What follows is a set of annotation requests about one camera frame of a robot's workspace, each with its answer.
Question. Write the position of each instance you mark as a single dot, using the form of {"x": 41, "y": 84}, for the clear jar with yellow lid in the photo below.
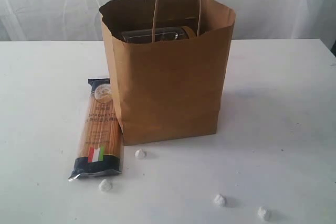
{"x": 144, "y": 36}

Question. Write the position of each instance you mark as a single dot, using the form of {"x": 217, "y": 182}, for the large brown paper bag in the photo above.
{"x": 167, "y": 90}

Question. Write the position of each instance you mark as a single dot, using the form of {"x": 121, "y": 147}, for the white crumb behind jar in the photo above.
{"x": 140, "y": 154}

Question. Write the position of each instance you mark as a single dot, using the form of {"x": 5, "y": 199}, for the spaghetti packet with Italian flag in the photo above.
{"x": 100, "y": 144}

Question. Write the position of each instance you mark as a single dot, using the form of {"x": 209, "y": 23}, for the white crumb near spaghetti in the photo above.
{"x": 105, "y": 185}

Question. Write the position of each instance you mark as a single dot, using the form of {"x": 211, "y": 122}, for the white crumb near jar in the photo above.
{"x": 220, "y": 200}

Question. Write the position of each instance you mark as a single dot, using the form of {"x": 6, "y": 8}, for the white crumb at front right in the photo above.
{"x": 264, "y": 213}

